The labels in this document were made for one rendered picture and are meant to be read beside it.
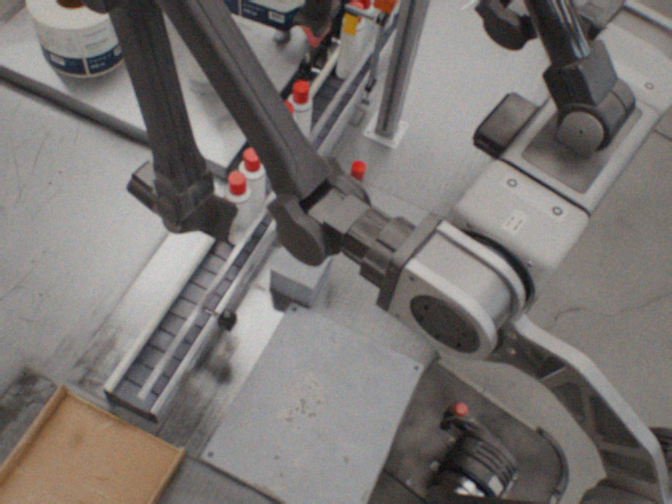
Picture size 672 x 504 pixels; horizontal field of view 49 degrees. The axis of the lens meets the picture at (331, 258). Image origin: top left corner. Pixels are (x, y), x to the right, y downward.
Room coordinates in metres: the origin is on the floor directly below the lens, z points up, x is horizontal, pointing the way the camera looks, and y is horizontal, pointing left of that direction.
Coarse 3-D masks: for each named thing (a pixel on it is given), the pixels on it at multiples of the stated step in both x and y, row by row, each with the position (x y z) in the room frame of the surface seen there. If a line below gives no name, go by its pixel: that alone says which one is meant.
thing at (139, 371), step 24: (360, 72) 1.31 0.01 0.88; (312, 120) 1.14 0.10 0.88; (336, 120) 1.16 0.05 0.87; (312, 144) 1.06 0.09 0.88; (216, 240) 0.77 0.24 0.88; (216, 264) 0.72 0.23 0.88; (240, 264) 0.73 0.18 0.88; (192, 288) 0.65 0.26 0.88; (168, 312) 0.59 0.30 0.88; (168, 336) 0.54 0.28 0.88; (192, 336) 0.55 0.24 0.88; (144, 360) 0.49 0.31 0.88; (120, 384) 0.43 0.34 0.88; (144, 408) 0.40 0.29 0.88
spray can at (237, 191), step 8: (232, 176) 0.79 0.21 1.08; (240, 176) 0.80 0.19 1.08; (232, 184) 0.78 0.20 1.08; (240, 184) 0.78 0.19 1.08; (248, 184) 0.81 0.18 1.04; (224, 192) 0.78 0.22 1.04; (232, 192) 0.78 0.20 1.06; (240, 192) 0.78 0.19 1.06; (248, 192) 0.79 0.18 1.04; (232, 200) 0.77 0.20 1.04; (240, 200) 0.77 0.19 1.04; (248, 200) 0.78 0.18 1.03; (240, 208) 0.77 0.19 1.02; (248, 208) 0.78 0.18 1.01; (240, 216) 0.77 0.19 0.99; (248, 216) 0.78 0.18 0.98; (232, 224) 0.77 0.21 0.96; (240, 224) 0.77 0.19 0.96; (248, 224) 0.78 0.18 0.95; (232, 232) 0.77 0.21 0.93; (240, 232) 0.77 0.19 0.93; (232, 240) 0.77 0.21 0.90
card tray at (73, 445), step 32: (64, 416) 0.37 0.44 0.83; (96, 416) 0.38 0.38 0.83; (32, 448) 0.30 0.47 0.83; (64, 448) 0.31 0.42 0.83; (96, 448) 0.32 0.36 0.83; (128, 448) 0.33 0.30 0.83; (160, 448) 0.34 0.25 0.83; (0, 480) 0.24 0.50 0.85; (32, 480) 0.25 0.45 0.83; (64, 480) 0.26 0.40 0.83; (96, 480) 0.27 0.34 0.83; (128, 480) 0.28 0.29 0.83; (160, 480) 0.29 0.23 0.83
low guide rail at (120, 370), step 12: (336, 60) 1.31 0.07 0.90; (324, 72) 1.26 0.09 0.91; (312, 84) 1.21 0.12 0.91; (312, 96) 1.19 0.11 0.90; (204, 252) 0.72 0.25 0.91; (192, 264) 0.69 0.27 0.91; (180, 276) 0.66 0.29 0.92; (180, 288) 0.64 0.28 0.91; (168, 300) 0.60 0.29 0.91; (156, 312) 0.57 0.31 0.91; (156, 324) 0.55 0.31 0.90; (144, 336) 0.52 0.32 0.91; (132, 348) 0.49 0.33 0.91; (132, 360) 0.47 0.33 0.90; (120, 372) 0.44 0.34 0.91; (108, 384) 0.42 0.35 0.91
